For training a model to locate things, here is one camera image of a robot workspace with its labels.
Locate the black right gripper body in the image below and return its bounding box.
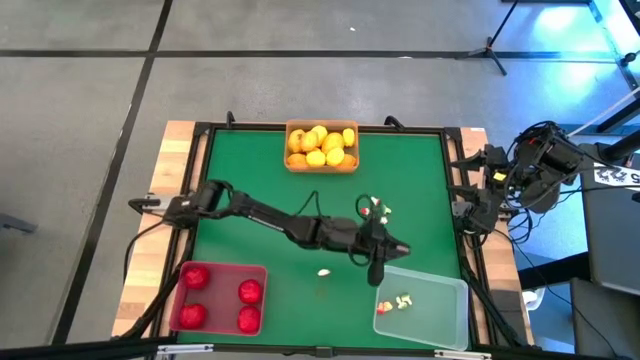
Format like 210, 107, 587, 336
476, 143, 517, 200

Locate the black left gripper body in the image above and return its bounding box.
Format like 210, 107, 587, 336
343, 218, 397, 267

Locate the orange plastic basket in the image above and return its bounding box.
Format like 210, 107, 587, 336
283, 119, 361, 175

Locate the clear plastic basket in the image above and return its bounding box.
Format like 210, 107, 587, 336
372, 264, 470, 352

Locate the black tripod stand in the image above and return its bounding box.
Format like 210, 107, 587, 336
454, 0, 522, 77

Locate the white printed label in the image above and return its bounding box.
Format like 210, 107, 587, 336
593, 161, 640, 192

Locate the black cart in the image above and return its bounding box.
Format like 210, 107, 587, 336
576, 141, 640, 297

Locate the pink-red plastic basket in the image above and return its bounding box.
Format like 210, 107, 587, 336
168, 260, 269, 337

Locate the black equipment case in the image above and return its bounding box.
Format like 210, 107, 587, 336
569, 277, 640, 360

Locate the grey floor stand foot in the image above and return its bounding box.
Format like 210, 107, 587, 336
0, 212, 39, 235

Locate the silver frame bracket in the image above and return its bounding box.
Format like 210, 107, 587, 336
433, 349, 494, 360
156, 343, 215, 357

